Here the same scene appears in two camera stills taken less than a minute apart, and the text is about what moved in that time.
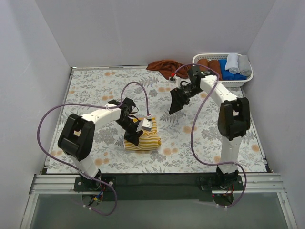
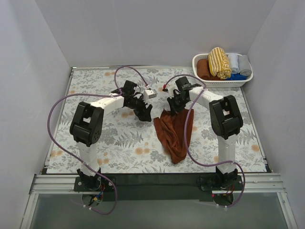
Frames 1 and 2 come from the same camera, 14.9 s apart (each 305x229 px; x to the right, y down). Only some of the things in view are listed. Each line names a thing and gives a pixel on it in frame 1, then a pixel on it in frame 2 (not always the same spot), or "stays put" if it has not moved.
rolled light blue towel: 232,64 stays put
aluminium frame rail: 252,183 stays put
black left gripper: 133,131 -> 139,106
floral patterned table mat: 190,141 stays put
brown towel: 203,62 stays put
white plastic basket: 215,57 stays put
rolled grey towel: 244,65 stays put
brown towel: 166,67 -> 170,126
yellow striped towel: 148,140 -> 218,64
